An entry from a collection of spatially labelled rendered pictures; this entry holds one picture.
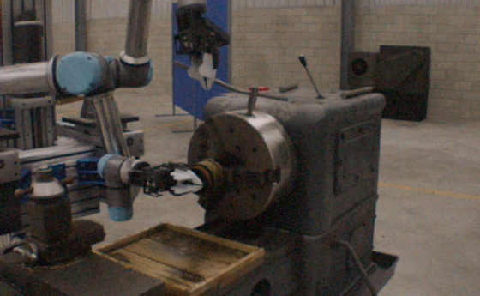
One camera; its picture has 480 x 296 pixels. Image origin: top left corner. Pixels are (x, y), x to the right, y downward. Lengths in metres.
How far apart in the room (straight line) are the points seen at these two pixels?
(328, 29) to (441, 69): 2.86
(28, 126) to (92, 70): 0.57
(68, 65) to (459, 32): 10.25
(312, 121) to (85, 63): 0.66
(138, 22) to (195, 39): 0.62
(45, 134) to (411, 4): 10.16
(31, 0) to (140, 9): 0.43
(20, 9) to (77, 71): 0.62
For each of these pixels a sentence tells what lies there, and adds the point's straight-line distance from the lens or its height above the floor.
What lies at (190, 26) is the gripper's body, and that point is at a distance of 1.26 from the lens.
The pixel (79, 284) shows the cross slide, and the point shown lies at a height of 0.97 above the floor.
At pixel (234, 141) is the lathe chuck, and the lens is 1.39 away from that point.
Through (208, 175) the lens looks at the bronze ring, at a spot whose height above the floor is 1.09.
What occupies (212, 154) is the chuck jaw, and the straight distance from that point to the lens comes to 1.37.
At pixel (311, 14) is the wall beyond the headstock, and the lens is 12.28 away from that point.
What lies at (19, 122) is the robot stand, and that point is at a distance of 1.87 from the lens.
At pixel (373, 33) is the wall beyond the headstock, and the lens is 11.66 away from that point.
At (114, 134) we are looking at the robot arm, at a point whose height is 1.16.
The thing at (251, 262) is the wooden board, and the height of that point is 0.89.
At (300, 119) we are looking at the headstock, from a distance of 1.45.
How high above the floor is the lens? 1.42
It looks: 10 degrees down
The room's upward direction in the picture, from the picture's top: straight up
